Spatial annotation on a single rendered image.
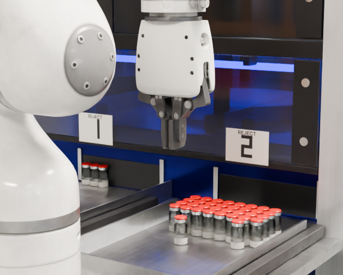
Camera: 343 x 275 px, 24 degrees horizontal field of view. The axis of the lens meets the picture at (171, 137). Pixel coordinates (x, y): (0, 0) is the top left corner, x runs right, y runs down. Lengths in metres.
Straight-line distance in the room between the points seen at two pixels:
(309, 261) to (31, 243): 0.55
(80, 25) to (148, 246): 0.60
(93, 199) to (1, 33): 0.85
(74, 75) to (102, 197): 0.86
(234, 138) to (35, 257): 0.66
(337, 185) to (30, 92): 0.70
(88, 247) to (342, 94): 0.48
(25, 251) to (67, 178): 0.09
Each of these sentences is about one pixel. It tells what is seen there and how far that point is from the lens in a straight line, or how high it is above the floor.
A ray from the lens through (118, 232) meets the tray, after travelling 1.33.
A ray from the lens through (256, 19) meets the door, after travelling 1.39.
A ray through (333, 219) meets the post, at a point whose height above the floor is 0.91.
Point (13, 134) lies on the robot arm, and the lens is 0.88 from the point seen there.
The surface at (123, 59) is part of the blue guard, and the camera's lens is 1.54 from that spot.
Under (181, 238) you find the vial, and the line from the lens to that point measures 1.30.
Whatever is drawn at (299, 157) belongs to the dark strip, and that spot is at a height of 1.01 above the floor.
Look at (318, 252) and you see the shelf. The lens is 1.30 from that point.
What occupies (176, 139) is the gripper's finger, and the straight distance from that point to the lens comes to 1.06.
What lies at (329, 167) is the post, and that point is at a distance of 1.35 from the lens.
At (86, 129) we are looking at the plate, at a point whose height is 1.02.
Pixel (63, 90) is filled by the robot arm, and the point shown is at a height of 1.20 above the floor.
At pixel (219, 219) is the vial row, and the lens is 1.32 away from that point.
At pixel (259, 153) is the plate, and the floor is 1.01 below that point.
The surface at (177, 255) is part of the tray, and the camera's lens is 1.26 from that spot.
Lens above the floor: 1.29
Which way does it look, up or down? 10 degrees down
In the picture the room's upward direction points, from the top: straight up
